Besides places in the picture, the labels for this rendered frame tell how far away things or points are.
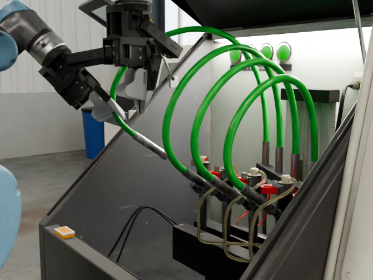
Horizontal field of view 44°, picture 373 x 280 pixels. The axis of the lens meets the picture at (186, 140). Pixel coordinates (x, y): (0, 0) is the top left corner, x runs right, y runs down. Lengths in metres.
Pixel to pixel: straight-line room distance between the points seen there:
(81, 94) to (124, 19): 0.22
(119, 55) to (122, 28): 0.06
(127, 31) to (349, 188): 0.49
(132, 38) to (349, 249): 0.53
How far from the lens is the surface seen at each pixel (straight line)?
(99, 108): 1.04
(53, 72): 1.09
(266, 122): 1.16
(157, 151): 1.08
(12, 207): 0.44
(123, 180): 1.30
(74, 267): 1.08
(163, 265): 1.26
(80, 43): 8.18
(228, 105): 1.38
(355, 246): 0.79
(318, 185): 0.77
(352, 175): 0.80
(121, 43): 0.89
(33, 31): 1.10
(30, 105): 7.79
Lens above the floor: 1.33
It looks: 8 degrees down
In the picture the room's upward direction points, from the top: straight up
